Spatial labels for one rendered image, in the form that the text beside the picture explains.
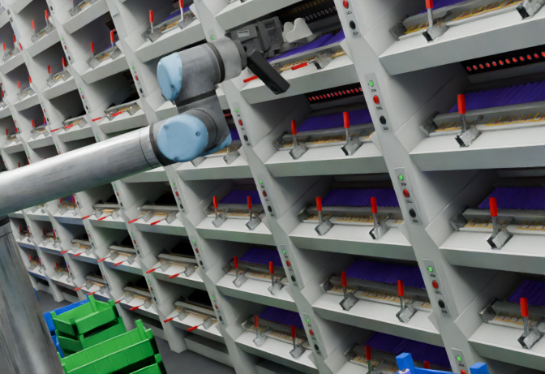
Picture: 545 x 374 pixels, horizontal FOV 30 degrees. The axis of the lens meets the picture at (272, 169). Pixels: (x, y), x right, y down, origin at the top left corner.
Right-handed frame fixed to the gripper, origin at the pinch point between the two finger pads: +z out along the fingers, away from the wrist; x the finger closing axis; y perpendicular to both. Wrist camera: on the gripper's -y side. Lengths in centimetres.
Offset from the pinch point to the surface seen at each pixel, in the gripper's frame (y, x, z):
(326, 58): -4.9, -6.0, -1.9
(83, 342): -90, 209, -31
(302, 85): -9.3, 6.0, -3.4
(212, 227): -47, 95, -3
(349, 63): -6.9, -18.6, -4.1
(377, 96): -14.6, -26.4, -4.8
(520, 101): -21, -56, 5
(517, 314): -63, -40, 2
